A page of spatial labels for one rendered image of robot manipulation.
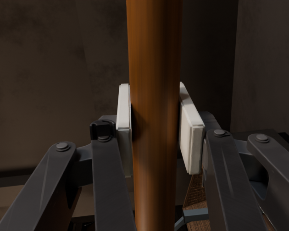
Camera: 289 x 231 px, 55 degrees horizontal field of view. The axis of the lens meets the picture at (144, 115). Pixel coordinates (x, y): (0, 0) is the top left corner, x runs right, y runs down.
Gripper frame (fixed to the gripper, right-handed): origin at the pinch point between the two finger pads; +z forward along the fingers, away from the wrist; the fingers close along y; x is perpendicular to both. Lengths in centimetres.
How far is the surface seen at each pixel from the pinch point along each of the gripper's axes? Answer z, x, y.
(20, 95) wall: 278, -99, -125
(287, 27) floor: 184, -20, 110
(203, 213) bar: 85, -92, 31
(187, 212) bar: 87, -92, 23
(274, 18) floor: 204, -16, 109
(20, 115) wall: 279, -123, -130
